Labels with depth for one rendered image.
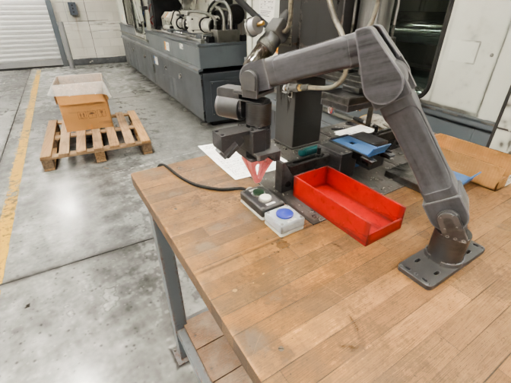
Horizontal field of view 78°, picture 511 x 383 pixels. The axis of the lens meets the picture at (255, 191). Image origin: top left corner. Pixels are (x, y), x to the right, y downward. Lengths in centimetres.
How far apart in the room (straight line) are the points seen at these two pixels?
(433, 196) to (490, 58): 91
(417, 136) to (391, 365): 36
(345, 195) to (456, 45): 86
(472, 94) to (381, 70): 96
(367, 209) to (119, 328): 134
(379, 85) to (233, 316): 45
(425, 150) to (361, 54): 20
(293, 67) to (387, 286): 44
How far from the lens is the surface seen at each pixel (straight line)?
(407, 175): 101
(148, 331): 172
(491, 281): 75
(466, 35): 152
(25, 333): 197
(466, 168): 110
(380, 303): 62
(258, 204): 76
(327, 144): 97
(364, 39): 57
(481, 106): 149
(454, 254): 71
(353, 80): 93
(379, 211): 82
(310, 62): 62
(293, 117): 110
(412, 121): 60
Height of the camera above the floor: 134
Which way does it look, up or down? 31 degrees down
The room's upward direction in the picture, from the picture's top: straight up
